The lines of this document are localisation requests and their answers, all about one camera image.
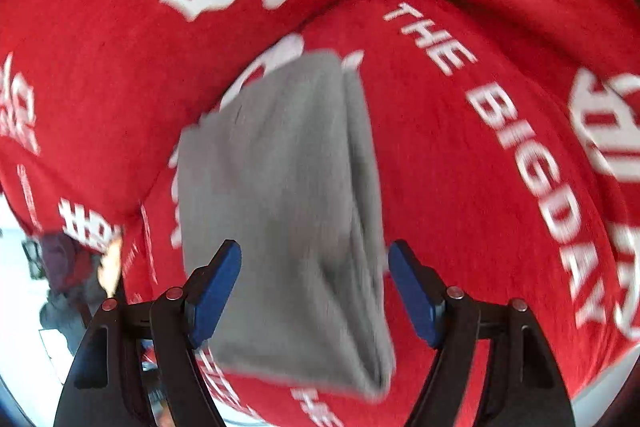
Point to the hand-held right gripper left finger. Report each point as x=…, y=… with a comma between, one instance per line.
x=214, y=289

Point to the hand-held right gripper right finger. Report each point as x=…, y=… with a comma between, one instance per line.
x=415, y=294

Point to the grey sweater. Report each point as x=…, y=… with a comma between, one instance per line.
x=280, y=207

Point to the red printed sofa cover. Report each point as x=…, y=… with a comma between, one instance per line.
x=475, y=182

